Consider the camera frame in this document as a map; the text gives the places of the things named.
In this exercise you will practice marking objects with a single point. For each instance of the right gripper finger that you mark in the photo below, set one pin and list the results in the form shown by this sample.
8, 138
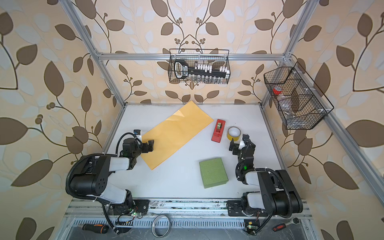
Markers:
233, 147
245, 138

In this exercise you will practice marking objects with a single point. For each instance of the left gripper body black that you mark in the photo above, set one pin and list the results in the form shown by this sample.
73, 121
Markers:
146, 146

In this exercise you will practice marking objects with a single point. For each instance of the green gift box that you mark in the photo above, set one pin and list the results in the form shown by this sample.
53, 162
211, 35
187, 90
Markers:
213, 173

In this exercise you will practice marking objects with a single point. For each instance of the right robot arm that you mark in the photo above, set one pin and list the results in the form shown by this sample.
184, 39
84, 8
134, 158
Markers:
277, 195

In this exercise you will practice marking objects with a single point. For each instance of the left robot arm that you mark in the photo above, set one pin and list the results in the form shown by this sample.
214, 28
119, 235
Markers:
88, 179

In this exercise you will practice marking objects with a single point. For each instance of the yellow tape roll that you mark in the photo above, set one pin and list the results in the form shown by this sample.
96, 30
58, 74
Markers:
234, 133

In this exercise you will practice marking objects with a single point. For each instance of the red tape dispenser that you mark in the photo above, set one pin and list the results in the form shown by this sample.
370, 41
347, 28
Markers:
218, 131

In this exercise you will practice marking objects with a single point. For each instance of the red capped item in basket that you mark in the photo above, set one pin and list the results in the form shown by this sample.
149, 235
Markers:
277, 90

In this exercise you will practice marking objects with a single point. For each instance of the black socket tool set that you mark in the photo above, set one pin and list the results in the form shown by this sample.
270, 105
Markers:
182, 70

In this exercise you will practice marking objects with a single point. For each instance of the orange black screwdriver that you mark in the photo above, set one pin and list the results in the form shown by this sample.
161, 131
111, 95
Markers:
96, 228

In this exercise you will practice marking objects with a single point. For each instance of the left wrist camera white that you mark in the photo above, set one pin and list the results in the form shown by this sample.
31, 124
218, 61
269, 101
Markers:
137, 133

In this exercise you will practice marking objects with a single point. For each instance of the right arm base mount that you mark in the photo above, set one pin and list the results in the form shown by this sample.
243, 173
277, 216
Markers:
237, 209

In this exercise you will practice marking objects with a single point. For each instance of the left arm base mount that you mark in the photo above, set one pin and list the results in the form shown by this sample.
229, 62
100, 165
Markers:
138, 206

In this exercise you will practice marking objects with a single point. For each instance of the aluminium front rail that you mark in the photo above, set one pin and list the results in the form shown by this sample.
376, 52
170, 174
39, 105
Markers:
172, 208

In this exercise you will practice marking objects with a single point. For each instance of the black wire basket right wall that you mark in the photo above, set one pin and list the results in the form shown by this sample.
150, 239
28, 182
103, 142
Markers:
302, 103

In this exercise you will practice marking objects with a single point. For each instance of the black wire basket wall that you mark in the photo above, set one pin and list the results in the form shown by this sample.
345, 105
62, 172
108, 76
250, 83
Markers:
302, 103
215, 57

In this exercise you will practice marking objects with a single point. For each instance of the red handled ratchet wrench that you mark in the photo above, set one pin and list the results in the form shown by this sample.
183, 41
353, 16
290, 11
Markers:
293, 221

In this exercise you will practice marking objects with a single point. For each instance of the black wire basket back wall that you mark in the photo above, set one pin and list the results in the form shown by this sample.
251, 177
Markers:
215, 57

